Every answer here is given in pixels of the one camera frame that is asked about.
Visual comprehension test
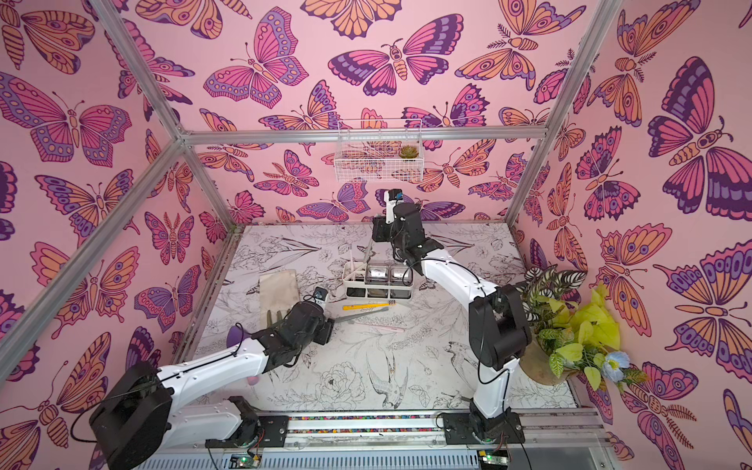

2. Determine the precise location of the white toothbrush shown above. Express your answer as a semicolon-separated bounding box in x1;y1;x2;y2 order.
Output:
363;240;375;264

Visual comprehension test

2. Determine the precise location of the grey toothbrush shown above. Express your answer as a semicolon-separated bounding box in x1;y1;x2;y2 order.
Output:
333;307;390;324

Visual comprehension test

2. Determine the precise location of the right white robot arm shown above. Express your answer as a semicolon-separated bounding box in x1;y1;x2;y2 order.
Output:
372;190;533;442

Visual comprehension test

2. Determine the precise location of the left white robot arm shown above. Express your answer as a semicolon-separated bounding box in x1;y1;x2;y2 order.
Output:
88;301;335;469

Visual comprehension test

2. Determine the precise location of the cream toothbrush holder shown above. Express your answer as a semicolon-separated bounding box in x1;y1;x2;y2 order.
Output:
342;262;413;301

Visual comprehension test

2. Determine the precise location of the yellow toothbrush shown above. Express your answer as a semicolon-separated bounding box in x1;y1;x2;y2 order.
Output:
342;301;397;311

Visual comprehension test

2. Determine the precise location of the beige gardening glove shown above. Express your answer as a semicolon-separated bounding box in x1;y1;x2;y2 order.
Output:
260;270;301;327

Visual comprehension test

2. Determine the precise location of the smoky clear cup right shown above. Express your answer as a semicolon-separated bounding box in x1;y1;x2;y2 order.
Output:
389;266;413;286

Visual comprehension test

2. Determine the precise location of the smoky clear cup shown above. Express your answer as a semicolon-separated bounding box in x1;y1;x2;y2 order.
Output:
389;266;413;286
365;264;390;285

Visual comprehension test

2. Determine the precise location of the smoky clear cup left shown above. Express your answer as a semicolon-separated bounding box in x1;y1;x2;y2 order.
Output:
365;264;390;285

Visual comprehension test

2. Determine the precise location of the purple egg-shaped sponge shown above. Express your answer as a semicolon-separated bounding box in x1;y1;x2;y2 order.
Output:
226;324;250;348

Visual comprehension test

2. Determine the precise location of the small green succulent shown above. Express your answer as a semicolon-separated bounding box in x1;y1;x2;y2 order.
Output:
399;145;420;160

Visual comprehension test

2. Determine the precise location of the artificial plant bouquet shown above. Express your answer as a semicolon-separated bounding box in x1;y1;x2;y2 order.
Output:
516;264;647;391

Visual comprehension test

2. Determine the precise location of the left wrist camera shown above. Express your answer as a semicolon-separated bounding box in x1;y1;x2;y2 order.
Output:
313;287;329;309

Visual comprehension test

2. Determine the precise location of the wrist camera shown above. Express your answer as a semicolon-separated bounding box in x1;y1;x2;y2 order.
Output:
313;287;329;309
384;189;403;224

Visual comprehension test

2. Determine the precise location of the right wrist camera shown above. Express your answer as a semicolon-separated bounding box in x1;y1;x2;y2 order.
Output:
384;189;403;224

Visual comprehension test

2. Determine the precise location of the white wire basket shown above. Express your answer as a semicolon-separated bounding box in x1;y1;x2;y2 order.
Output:
331;117;425;182

